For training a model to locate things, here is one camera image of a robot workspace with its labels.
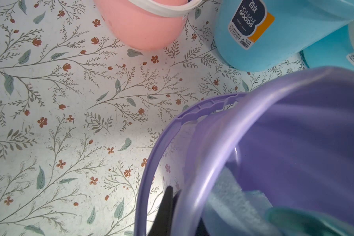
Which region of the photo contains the teal plastic bucket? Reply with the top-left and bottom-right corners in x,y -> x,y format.
301,21 -> 354,71
214,0 -> 354,72

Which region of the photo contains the pink plastic bucket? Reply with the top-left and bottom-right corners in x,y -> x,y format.
94,0 -> 201,50

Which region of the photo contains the purple plastic bucket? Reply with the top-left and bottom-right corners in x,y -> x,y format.
133,67 -> 354,236

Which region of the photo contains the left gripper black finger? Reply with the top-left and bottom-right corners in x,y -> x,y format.
148,186 -> 174,236

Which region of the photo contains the mint green microfiber cloth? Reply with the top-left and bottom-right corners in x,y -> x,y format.
197,167 -> 354,236

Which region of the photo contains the floral patterned table mat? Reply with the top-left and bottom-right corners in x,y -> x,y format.
0,1 -> 305,236

